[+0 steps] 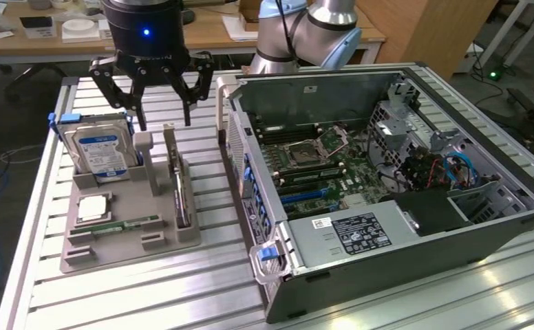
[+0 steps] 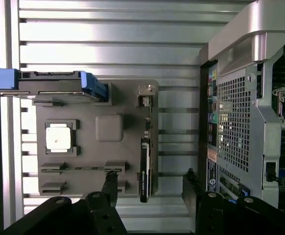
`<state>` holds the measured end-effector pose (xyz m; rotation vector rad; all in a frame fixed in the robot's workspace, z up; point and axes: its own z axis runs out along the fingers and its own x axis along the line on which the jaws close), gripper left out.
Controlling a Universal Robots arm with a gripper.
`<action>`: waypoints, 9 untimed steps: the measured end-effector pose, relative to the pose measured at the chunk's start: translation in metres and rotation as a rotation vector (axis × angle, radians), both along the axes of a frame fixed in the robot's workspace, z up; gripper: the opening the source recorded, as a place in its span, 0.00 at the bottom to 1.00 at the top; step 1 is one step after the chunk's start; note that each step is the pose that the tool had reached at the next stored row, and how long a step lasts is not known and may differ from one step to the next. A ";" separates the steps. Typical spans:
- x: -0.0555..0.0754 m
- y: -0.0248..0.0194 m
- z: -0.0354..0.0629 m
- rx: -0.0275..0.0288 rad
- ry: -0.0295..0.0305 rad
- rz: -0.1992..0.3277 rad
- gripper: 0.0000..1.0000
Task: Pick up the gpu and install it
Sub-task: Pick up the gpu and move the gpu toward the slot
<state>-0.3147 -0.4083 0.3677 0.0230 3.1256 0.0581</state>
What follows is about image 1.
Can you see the wooden cabinet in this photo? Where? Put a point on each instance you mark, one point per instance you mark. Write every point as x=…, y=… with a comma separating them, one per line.
x=431, y=34

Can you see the small dark object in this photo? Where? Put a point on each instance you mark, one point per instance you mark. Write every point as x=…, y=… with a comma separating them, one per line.
x=93, y=10

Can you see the grey parts rack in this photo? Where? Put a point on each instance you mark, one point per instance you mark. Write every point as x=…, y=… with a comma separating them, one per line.
x=126, y=194

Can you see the open black PC case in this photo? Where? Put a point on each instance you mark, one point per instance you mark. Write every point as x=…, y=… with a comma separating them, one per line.
x=386, y=285

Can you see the open cardboard box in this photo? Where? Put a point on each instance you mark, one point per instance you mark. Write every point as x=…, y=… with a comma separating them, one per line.
x=248, y=12

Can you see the black round lamp base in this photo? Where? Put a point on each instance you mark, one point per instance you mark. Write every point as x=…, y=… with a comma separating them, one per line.
x=189, y=15

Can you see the small plain white box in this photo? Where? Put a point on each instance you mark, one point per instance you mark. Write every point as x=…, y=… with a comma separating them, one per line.
x=104, y=31

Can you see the green motherboard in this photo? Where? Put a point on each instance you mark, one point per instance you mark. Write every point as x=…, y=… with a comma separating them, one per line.
x=350, y=172

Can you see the low metal disk bay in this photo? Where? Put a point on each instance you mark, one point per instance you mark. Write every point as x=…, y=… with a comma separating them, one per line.
x=482, y=199

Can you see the black device with green light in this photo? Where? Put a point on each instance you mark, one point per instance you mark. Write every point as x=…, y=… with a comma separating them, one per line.
x=493, y=74

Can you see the green RAM stick black chips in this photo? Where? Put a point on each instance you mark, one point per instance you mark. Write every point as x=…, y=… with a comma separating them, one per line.
x=312, y=175

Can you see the white box with round dish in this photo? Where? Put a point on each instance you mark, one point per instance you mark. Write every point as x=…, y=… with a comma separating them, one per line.
x=80, y=30

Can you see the blue case latch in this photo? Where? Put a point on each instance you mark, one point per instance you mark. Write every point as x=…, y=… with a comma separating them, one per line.
x=267, y=255

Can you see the white desk frame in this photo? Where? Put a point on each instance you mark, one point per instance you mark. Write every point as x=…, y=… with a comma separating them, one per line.
x=531, y=32

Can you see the grey power supply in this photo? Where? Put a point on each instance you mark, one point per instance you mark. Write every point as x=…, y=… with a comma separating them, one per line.
x=322, y=240

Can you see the metal socket cover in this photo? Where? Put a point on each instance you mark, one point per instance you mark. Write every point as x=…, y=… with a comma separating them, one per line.
x=335, y=135

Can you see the black office chair base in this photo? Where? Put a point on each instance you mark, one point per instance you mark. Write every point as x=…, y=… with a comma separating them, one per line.
x=32, y=74

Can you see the green RAM stick white label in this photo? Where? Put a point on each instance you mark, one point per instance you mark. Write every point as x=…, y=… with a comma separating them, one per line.
x=114, y=225

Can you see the white tape roll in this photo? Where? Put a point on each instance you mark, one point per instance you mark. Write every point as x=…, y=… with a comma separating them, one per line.
x=60, y=3

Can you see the grey cup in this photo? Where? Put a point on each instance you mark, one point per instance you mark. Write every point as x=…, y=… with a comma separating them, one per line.
x=40, y=4

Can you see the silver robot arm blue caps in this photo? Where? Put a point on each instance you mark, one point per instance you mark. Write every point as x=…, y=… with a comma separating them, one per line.
x=326, y=17

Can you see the tall metal disk bay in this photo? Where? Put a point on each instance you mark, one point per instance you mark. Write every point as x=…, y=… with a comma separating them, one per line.
x=395, y=130

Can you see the graphics card with metal bracket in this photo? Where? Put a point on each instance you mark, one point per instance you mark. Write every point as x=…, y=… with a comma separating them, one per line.
x=169, y=144

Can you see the white box with black lid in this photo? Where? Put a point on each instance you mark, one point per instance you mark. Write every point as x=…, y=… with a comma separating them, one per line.
x=37, y=27

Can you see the hard disk with blue caddy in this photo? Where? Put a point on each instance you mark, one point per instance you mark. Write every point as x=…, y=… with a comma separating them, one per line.
x=97, y=151

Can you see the white paper stack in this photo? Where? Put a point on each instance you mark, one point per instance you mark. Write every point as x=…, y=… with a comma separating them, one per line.
x=239, y=29

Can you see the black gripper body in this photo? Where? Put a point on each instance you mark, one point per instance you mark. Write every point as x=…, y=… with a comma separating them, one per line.
x=147, y=20

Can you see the silver CPU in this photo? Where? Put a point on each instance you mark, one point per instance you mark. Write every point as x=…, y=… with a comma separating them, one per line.
x=90, y=208

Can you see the small silver heatsink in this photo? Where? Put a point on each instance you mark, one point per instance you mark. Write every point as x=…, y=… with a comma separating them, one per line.
x=351, y=201

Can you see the wooden desk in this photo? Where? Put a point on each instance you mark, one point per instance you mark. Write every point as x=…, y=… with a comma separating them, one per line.
x=18, y=46

